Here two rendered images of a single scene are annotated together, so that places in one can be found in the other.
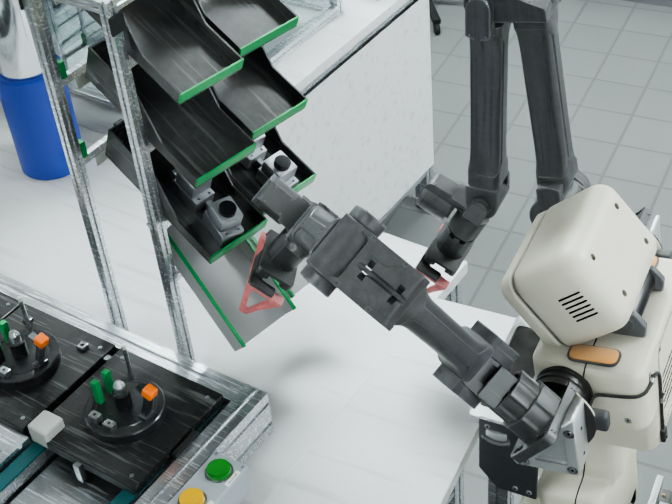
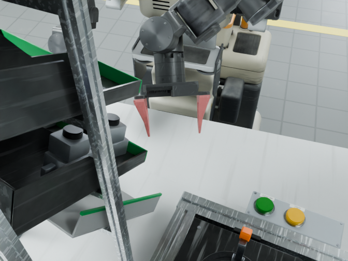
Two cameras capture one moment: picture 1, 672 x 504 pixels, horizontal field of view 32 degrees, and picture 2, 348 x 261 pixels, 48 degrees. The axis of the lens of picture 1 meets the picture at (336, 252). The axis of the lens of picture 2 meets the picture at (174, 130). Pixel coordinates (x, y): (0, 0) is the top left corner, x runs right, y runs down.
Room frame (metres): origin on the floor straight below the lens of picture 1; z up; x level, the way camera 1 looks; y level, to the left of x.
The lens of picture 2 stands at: (1.57, 0.64, 1.73)
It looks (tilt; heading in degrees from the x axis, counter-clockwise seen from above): 48 degrees down; 257
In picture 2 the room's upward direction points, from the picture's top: straight up
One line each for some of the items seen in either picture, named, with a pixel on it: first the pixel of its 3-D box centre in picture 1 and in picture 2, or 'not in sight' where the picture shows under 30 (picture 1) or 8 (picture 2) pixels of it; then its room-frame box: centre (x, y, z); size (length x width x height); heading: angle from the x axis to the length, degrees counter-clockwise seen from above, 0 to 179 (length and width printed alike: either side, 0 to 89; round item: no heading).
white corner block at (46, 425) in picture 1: (47, 429); not in sight; (1.38, 0.53, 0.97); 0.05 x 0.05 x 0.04; 53
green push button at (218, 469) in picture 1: (218, 471); (264, 206); (1.26, 0.23, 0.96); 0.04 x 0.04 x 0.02
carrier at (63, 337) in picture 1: (17, 345); not in sight; (1.56, 0.59, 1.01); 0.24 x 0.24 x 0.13; 53
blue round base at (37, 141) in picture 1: (40, 115); not in sight; (2.36, 0.66, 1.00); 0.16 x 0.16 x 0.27
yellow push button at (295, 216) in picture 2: (192, 500); (294, 217); (1.20, 0.27, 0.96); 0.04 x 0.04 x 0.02
